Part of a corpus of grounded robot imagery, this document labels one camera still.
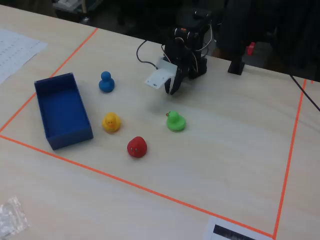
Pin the blue plastic cup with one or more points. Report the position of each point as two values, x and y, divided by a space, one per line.
106 83

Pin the red rubber duck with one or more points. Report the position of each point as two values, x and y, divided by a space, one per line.
136 147

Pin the clear plastic bag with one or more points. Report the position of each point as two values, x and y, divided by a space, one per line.
12 217

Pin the red plastic piece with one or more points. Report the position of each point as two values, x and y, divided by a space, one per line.
250 48

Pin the blue rectangular box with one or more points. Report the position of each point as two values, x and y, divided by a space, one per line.
63 112

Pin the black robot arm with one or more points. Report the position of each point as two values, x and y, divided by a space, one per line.
197 62

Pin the white printed paper sheet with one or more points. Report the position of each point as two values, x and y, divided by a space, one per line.
15 55

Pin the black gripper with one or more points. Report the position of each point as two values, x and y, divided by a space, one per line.
179 74

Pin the orange tape strip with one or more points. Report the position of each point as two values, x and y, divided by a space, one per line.
291 150
70 56
140 186

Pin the green rubber duck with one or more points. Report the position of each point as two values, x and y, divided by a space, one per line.
176 122

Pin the yellow rubber duck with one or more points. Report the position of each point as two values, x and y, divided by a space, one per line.
111 122

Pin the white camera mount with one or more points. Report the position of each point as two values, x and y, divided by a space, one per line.
160 76

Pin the white paper with black bar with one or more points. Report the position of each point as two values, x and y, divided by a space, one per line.
225 231

